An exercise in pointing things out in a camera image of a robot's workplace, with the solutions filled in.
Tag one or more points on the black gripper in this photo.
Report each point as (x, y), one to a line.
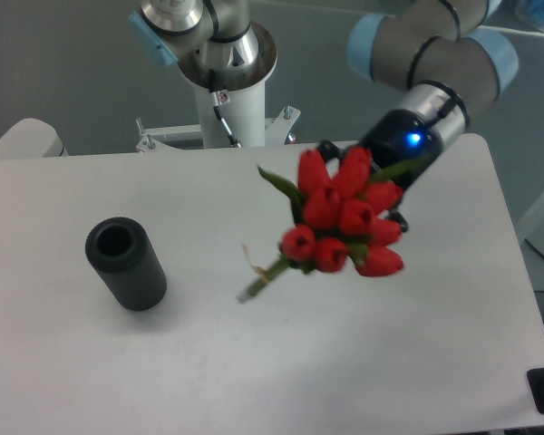
(403, 146)

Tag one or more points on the red tulip bouquet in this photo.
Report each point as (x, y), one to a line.
(339, 217)

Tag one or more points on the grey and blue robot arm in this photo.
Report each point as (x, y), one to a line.
(449, 68)

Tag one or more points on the black ribbed vase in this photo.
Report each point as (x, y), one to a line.
(121, 253)

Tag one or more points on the white side table left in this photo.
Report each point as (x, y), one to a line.
(31, 139)

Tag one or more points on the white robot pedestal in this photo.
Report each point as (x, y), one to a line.
(229, 84)

